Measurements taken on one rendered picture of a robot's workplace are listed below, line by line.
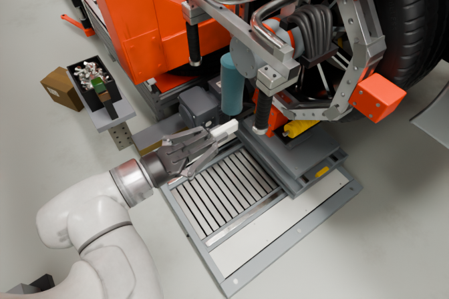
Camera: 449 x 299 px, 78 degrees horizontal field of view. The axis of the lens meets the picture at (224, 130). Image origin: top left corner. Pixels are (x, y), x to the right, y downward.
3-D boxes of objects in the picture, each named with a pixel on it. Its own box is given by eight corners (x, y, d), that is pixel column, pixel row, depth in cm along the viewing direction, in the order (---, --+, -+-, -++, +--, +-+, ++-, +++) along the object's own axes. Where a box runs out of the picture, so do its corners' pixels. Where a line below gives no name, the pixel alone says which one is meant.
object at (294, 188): (343, 163, 146) (349, 153, 139) (292, 201, 134) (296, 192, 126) (279, 105, 171) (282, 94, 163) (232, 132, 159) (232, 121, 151)
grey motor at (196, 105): (260, 121, 163) (267, 77, 135) (199, 157, 149) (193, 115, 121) (241, 103, 172) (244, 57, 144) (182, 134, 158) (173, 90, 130)
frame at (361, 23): (335, 141, 95) (429, -26, 51) (321, 151, 92) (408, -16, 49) (239, 57, 121) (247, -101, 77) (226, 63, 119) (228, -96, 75)
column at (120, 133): (135, 143, 164) (112, 93, 130) (119, 151, 161) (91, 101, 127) (128, 131, 169) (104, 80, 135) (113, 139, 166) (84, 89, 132)
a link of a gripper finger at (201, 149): (170, 157, 59) (172, 162, 59) (214, 134, 63) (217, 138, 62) (172, 167, 63) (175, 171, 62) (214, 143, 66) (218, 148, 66)
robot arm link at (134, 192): (135, 214, 59) (160, 199, 61) (123, 197, 51) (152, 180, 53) (119, 182, 63) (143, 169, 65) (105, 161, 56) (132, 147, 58)
